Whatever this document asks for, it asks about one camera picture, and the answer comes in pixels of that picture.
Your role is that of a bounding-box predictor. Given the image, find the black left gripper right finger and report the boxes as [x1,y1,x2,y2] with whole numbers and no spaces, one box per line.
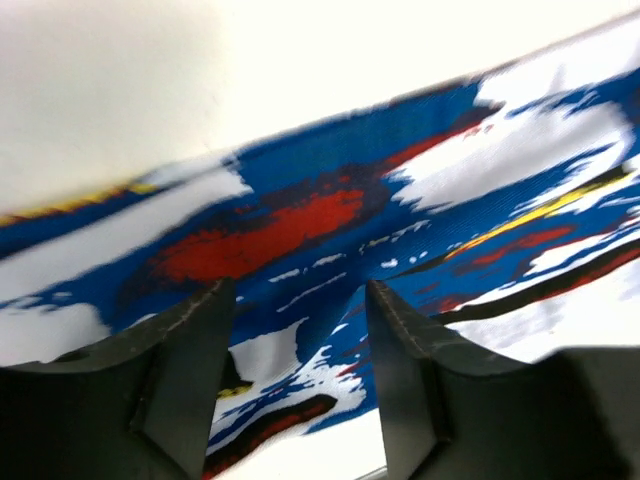
[366,281,639,479]

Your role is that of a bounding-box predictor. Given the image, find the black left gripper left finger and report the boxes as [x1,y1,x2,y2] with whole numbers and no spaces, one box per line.
[1,279,236,479]

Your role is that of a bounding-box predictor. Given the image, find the blue white red patterned trousers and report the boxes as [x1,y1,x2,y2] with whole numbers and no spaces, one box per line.
[0,64,640,480]

